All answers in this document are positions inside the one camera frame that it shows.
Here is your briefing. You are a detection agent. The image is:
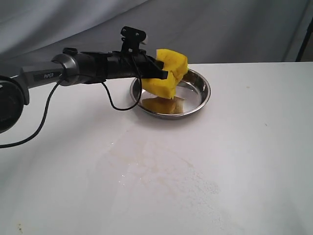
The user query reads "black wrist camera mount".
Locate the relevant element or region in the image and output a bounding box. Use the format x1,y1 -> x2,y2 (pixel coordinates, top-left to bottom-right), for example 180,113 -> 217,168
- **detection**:
120,26 -> 148,53

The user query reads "round stainless steel dish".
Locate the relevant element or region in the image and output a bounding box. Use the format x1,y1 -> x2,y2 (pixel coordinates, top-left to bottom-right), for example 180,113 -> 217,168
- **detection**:
130,69 -> 211,120

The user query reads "grey backdrop cloth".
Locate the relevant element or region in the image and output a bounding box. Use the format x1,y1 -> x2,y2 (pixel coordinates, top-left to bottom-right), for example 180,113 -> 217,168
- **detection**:
0,0 -> 313,65

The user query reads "black camera cable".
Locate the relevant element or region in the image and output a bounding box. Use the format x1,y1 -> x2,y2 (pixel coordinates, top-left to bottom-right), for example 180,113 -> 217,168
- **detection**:
0,55 -> 143,149

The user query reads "black stand pole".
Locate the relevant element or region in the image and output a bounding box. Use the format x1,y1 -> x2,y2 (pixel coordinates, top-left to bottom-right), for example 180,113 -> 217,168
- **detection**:
295,20 -> 313,62

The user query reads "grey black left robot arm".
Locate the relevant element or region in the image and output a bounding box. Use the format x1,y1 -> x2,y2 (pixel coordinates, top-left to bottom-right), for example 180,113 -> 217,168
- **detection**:
0,47 -> 168,132

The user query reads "yellow sponge block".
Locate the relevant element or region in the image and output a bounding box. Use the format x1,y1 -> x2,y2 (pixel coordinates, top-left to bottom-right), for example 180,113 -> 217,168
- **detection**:
142,48 -> 188,99

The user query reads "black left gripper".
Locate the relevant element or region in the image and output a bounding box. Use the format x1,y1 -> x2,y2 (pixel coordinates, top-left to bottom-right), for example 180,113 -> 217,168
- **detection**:
78,50 -> 168,81

